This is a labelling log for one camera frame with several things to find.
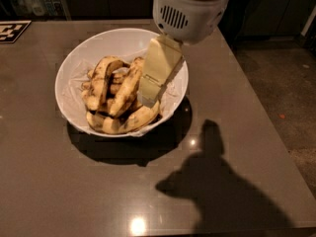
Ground black white marker tag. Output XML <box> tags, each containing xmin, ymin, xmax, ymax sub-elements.
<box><xmin>0</xmin><ymin>21</ymin><xmax>31</xmax><ymax>43</ymax></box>

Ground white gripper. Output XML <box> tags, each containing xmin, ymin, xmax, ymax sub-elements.
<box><xmin>137</xmin><ymin>0</ymin><xmax>229</xmax><ymax>108</ymax></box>

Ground white bottles in background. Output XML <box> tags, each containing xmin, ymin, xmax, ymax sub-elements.
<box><xmin>1</xmin><ymin>0</ymin><xmax>64</xmax><ymax>18</ymax></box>

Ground white bowl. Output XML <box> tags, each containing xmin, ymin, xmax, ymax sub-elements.
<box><xmin>55</xmin><ymin>28</ymin><xmax>189</xmax><ymax>137</ymax></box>

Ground left curved banana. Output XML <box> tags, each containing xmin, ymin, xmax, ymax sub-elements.
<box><xmin>81</xmin><ymin>56</ymin><xmax>127</xmax><ymax>111</ymax></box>

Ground spotted banana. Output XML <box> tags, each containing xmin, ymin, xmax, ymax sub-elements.
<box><xmin>109</xmin><ymin>57</ymin><xmax>144</xmax><ymax>119</ymax></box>
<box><xmin>86</xmin><ymin>101</ymin><xmax>160</xmax><ymax>135</ymax></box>

